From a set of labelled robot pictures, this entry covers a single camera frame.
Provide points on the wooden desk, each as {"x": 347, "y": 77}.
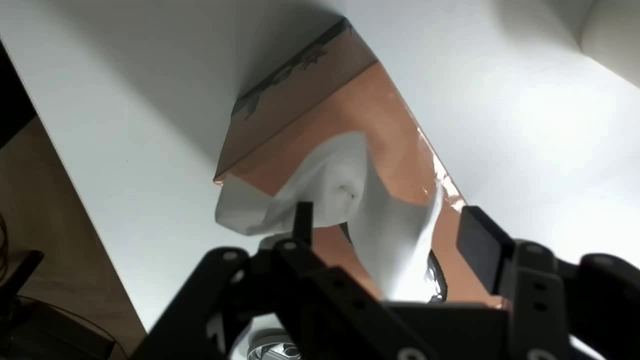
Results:
{"x": 46, "y": 212}

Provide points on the white tissue piece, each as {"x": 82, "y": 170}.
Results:
{"x": 332, "y": 186}

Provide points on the salmon tissue box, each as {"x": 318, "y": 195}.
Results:
{"x": 353, "y": 113}

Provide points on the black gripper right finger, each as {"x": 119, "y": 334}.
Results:
{"x": 541, "y": 306}

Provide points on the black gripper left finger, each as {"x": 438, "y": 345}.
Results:
{"x": 307, "y": 301}

